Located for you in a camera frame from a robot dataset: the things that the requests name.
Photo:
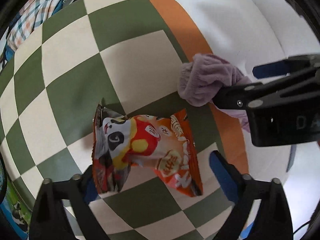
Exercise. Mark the purple plush cloth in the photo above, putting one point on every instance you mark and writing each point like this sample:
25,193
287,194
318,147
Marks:
202,80

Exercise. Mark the green checkered table mat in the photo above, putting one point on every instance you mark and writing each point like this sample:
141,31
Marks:
62,80

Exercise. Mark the cardboard box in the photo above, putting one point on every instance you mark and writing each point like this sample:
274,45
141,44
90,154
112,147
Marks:
15,210

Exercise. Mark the blue smartphone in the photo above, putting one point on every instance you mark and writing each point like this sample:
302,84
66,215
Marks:
291,158

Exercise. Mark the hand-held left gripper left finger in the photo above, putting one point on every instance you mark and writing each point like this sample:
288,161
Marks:
88,192

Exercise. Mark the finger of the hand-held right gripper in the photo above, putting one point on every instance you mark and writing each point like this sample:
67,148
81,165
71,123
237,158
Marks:
272,69
240,97

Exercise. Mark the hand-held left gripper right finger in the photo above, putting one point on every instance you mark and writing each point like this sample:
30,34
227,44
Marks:
222,172

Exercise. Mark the plaid blanket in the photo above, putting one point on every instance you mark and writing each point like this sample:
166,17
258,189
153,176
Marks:
32,17

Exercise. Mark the orange panda snack packet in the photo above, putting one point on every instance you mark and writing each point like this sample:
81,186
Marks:
150,142

